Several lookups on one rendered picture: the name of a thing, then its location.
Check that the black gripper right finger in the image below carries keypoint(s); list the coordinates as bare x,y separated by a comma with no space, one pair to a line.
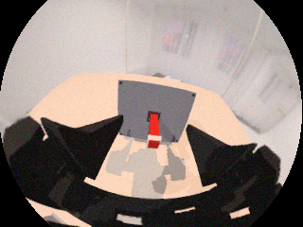
213,157

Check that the grey sloped panel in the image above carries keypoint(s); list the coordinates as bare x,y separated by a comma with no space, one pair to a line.
136,101

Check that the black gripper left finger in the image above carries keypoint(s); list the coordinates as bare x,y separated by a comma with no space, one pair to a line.
88,144

